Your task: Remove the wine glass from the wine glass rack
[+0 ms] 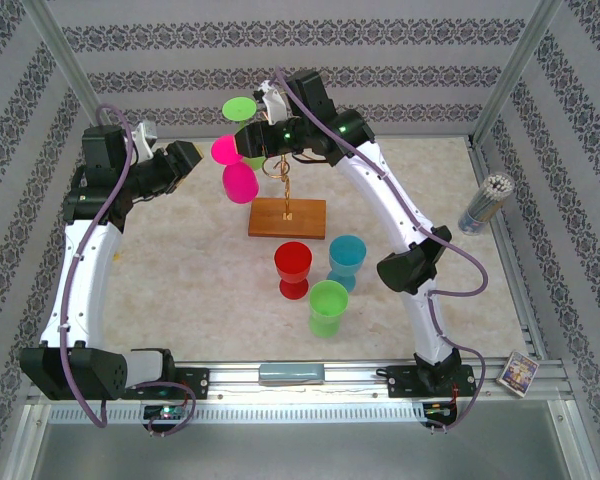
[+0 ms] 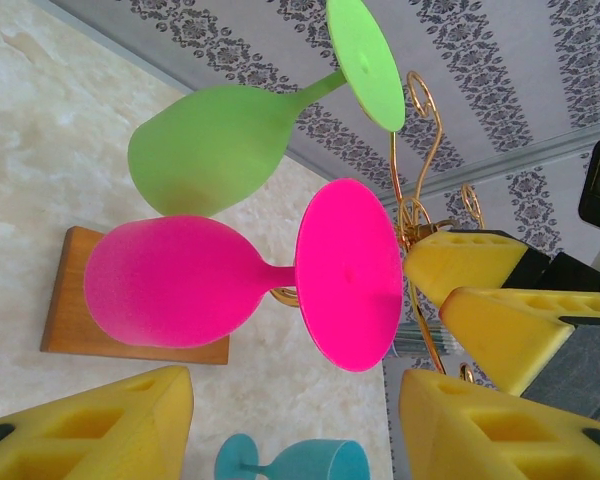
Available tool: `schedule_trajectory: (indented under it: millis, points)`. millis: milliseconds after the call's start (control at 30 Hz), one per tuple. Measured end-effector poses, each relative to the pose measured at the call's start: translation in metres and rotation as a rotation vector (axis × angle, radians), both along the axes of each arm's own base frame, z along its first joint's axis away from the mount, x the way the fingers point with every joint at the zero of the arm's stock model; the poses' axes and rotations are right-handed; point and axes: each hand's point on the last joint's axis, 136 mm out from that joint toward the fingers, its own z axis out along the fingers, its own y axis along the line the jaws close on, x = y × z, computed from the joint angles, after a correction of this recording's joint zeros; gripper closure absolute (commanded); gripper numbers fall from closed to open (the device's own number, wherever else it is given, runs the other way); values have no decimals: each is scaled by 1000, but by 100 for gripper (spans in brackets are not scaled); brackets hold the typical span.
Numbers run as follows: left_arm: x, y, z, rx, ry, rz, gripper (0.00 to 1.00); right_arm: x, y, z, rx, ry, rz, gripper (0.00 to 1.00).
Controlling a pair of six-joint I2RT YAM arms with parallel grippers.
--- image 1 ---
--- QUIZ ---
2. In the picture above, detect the green wine glass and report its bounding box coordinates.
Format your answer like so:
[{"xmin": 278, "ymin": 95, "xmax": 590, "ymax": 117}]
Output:
[
  {"xmin": 222, "ymin": 97, "xmax": 265, "ymax": 172},
  {"xmin": 307, "ymin": 279, "xmax": 351, "ymax": 340}
]

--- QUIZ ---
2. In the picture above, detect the pink wine glass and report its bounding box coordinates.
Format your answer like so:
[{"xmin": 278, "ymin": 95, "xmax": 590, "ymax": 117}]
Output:
[{"xmin": 210, "ymin": 137, "xmax": 260, "ymax": 205}]

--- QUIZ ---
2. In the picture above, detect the red wine glass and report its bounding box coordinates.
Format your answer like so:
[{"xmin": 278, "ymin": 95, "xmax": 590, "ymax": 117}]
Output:
[{"xmin": 273, "ymin": 241, "xmax": 314, "ymax": 301}]

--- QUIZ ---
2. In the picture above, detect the blue wine glass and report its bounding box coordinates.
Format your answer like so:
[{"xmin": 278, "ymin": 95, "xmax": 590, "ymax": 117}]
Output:
[{"xmin": 326, "ymin": 234, "xmax": 368, "ymax": 294}]

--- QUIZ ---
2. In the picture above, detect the clear tub of pencils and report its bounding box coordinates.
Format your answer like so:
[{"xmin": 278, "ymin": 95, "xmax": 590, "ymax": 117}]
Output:
[{"xmin": 458, "ymin": 171, "xmax": 514, "ymax": 236}]

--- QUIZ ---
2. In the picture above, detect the grey-blue block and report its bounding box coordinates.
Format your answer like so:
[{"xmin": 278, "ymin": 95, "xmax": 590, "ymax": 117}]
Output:
[{"xmin": 258, "ymin": 363, "xmax": 326, "ymax": 387}]

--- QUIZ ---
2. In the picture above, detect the small colourful card box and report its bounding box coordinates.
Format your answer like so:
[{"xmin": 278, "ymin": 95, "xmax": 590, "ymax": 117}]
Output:
[{"xmin": 498, "ymin": 351, "xmax": 540, "ymax": 399}]

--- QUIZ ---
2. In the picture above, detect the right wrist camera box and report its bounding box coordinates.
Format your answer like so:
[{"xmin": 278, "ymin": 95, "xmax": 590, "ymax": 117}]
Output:
[{"xmin": 253, "ymin": 79, "xmax": 287, "ymax": 124}]

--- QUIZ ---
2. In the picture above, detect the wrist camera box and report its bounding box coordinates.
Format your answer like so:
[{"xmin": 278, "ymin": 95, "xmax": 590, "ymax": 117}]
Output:
[
  {"xmin": 129, "ymin": 122, "xmax": 159, "ymax": 161},
  {"xmin": 253, "ymin": 79, "xmax": 287, "ymax": 124}
]

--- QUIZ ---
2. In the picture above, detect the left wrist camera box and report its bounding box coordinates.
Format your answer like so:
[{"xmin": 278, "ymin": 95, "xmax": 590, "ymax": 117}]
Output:
[{"xmin": 129, "ymin": 122, "xmax": 159, "ymax": 161}]

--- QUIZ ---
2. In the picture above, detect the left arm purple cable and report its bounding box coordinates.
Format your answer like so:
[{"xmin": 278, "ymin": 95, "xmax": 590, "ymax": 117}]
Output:
[{"xmin": 59, "ymin": 103, "xmax": 197, "ymax": 439}]

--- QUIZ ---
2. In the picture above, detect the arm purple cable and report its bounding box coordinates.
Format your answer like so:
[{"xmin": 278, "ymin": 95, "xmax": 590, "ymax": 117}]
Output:
[
  {"xmin": 59, "ymin": 103, "xmax": 197, "ymax": 439},
  {"xmin": 273, "ymin": 66, "xmax": 490, "ymax": 436}
]

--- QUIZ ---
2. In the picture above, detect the gold wire wine glass rack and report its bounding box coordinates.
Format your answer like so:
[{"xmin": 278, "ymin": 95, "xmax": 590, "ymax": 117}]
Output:
[{"xmin": 247, "ymin": 102, "xmax": 331, "ymax": 240}]

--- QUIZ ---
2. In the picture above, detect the aluminium frame post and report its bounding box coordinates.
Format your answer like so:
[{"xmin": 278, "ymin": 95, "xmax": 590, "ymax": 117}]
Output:
[
  {"xmin": 19, "ymin": 0, "xmax": 126, "ymax": 151},
  {"xmin": 471, "ymin": 0, "xmax": 567, "ymax": 147}
]

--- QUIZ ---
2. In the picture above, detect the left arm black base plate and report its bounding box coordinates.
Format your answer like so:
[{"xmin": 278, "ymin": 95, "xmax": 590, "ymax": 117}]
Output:
[{"xmin": 124, "ymin": 367, "xmax": 211, "ymax": 401}]

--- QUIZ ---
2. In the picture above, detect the aluminium mounting rail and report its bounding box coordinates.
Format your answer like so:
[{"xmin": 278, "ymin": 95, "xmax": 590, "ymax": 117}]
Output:
[{"xmin": 27, "ymin": 359, "xmax": 574, "ymax": 407}]

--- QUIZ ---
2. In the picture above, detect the aluminium side rail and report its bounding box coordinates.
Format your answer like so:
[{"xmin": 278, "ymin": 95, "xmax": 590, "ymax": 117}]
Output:
[{"xmin": 467, "ymin": 139, "xmax": 551, "ymax": 364}]

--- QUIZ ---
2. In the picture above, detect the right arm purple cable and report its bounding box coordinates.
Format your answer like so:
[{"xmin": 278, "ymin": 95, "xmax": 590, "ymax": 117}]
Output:
[{"xmin": 273, "ymin": 66, "xmax": 490, "ymax": 436}]

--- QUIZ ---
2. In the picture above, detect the slotted grey cable duct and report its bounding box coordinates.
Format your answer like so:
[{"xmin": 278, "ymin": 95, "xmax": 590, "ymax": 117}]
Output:
[{"xmin": 47, "ymin": 402, "xmax": 426, "ymax": 426}]

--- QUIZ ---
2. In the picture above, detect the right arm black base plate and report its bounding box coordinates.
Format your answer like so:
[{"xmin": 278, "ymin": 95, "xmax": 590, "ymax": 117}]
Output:
[{"xmin": 387, "ymin": 362, "xmax": 479, "ymax": 400}]

